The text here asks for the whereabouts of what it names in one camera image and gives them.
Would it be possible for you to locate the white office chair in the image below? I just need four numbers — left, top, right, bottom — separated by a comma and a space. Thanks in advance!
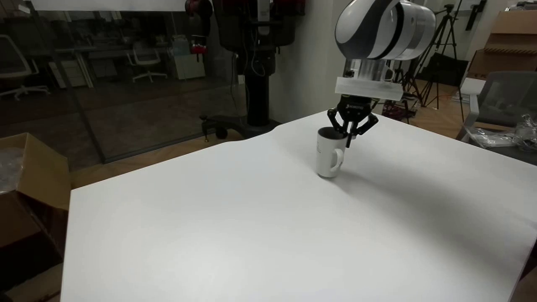
0, 32, 52, 103
124, 44, 169, 86

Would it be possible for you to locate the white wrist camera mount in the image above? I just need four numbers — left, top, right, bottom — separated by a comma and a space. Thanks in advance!
334, 57, 406, 104

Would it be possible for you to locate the white table cover sheet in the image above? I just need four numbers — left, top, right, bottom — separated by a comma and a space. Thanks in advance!
58, 109, 537, 302

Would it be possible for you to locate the brown cardboard box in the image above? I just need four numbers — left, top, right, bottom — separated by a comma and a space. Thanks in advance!
0, 133, 72, 302

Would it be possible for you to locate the white mug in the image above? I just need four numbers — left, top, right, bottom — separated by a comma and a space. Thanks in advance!
315, 126, 347, 181

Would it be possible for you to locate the black floor stand base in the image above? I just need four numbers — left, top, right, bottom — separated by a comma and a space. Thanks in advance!
199, 114, 243, 141

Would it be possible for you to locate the white drawer cabinet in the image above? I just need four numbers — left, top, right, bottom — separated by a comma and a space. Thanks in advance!
47, 57, 94, 91
168, 51, 208, 81

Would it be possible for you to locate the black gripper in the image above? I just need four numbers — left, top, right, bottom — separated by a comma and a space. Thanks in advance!
325, 94, 381, 150

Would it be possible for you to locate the black camera tripod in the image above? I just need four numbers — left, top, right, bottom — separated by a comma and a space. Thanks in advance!
404, 0, 471, 111

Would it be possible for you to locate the large white whiteboard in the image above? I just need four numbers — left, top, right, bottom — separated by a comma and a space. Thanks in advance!
30, 0, 188, 14

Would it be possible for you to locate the clear plastic bag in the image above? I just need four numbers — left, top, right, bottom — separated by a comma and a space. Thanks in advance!
463, 114, 537, 151

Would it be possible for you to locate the brown wooden cabinet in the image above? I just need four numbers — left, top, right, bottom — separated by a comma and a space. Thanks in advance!
466, 7, 537, 81

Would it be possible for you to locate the black column stand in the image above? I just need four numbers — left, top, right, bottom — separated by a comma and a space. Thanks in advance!
211, 0, 309, 128

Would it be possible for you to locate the grey chair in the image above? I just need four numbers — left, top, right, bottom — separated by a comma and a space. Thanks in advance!
455, 71, 537, 165

